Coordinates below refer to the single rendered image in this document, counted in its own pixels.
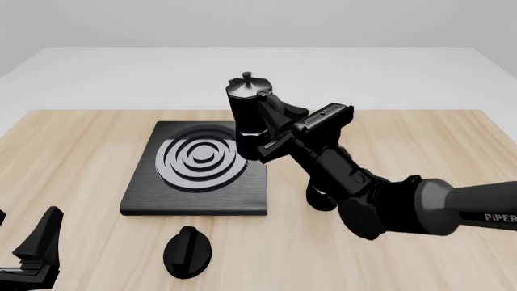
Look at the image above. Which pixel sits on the round black stove knob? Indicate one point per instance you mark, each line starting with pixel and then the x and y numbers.
pixel 186 253

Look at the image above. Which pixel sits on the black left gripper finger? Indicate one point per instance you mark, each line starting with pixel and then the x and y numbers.
pixel 2 217
pixel 42 236

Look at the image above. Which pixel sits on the flat black stove plate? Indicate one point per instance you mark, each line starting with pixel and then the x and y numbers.
pixel 145 194

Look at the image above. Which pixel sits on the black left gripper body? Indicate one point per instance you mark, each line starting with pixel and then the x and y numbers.
pixel 28 277

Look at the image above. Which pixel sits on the black moka pot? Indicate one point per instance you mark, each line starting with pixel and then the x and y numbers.
pixel 244 112

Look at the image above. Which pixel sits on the grey and black right robot arm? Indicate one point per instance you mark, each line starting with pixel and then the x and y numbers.
pixel 404 206

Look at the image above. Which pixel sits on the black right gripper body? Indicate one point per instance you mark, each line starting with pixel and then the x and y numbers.
pixel 278 150

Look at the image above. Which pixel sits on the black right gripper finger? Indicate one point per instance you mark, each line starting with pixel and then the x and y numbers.
pixel 271 119
pixel 291 109

